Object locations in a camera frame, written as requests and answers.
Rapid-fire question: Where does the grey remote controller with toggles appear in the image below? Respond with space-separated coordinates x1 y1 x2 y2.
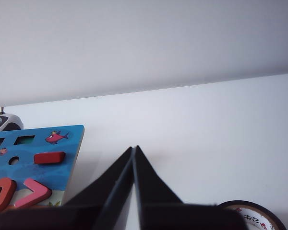
0 101 24 133

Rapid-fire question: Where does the pink greater-than sign block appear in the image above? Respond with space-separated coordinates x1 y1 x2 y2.
14 177 52 208

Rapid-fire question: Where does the colourful wooden puzzle board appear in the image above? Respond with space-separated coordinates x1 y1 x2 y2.
0 124 85 209

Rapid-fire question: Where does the red minus sign block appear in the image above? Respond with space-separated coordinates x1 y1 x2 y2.
34 151 66 165

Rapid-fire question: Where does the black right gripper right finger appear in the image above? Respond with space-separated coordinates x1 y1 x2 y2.
133 145 246 230

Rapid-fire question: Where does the orange number ten block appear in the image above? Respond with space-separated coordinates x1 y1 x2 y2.
0 177 17 214

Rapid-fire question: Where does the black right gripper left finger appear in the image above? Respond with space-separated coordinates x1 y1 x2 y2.
0 146 135 230

